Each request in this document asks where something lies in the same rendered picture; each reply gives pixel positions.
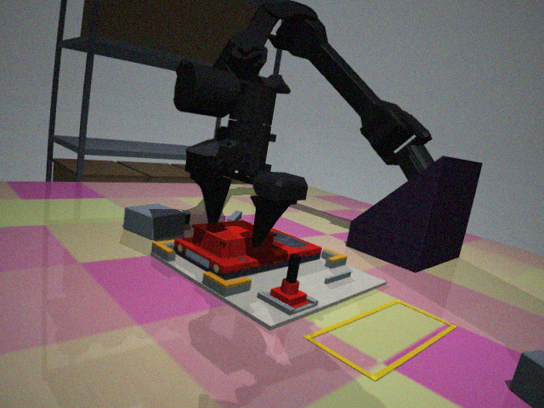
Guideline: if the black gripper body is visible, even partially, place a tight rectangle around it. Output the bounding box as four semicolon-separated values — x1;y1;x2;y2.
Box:
220;120;308;201

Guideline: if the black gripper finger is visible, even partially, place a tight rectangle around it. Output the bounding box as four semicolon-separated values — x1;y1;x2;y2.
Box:
190;175;232;223
251;195;298;247

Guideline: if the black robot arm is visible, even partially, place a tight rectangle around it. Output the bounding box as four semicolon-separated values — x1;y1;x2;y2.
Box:
173;0;434;180

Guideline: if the yellow rectangular outline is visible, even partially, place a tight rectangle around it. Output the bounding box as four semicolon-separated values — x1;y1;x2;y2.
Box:
303;299;457;382

